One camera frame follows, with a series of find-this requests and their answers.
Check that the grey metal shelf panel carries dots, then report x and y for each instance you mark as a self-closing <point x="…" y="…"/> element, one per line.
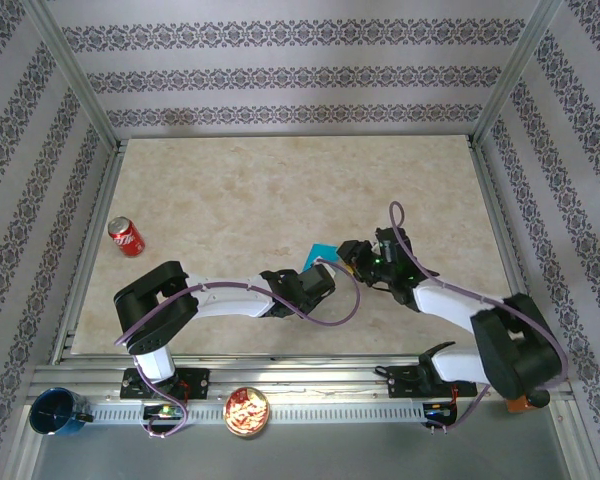
<point x="305" y="455"/>

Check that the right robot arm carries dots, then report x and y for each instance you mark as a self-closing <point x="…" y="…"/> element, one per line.
<point x="510" y="350"/>

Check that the small circuit board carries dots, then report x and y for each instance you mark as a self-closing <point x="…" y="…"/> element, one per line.
<point x="437" y="410"/>
<point x="162" y="411"/>

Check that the red soda can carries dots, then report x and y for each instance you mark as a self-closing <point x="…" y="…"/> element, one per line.
<point x="126" y="236"/>

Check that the aluminium frame post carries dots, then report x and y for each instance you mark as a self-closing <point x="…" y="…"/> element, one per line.
<point x="517" y="75"/>
<point x="70" y="75"/>

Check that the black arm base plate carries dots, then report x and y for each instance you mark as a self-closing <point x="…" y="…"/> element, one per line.
<point x="400" y="381"/>
<point x="195" y="382"/>

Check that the aluminium side rail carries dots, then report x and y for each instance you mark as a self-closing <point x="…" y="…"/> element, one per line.
<point x="491" y="200"/>
<point x="87" y="260"/>

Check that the bowl of red food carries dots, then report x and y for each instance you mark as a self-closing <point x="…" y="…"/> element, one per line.
<point x="246" y="411"/>

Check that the brown jar with black lid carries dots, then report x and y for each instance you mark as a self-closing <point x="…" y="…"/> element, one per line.
<point x="520" y="404"/>

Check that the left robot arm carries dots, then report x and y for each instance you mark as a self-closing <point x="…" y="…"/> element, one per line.
<point x="155" y="310"/>

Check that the blue mug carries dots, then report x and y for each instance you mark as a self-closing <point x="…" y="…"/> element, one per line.
<point x="55" y="412"/>

